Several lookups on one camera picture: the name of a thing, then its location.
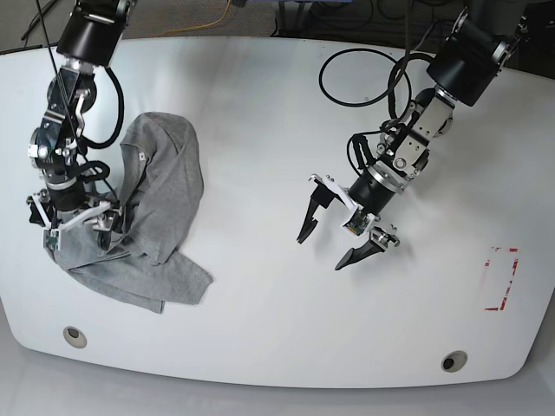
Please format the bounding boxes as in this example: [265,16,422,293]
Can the right table cable grommet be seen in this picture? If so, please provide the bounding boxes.
[441,350,468,374]

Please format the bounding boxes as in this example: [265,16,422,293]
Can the left table cable grommet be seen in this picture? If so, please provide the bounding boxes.
[62,327,88,349]

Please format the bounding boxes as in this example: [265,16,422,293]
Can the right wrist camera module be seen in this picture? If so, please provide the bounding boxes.
[42,228,62,251]

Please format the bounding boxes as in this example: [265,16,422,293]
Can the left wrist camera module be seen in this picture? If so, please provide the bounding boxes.
[341,210,376,237]

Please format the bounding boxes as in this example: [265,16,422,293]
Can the table cable grommet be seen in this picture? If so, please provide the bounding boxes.
[62,327,88,349]
[441,350,468,374]

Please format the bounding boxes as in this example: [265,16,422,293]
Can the grey t-shirt with black lettering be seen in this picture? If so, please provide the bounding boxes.
[48,112,213,314]

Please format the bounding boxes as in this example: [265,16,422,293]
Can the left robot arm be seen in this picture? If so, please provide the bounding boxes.
[297,1,529,270]

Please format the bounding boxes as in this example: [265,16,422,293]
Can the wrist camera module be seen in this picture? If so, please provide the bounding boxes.
[42,228,62,251]
[341,210,376,237]

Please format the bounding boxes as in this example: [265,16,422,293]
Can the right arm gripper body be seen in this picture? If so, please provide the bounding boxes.
[30,190,121,234]

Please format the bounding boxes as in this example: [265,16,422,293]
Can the yellow cable on floor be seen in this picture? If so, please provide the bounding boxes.
[158,0,231,39]

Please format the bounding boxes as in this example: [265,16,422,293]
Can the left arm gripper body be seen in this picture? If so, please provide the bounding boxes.
[309,174,401,248]

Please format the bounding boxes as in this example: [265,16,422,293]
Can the red tape rectangle marking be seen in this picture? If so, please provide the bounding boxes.
[480,247,519,312]

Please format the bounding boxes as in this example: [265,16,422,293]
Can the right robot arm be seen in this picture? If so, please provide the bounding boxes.
[26,1,135,250]

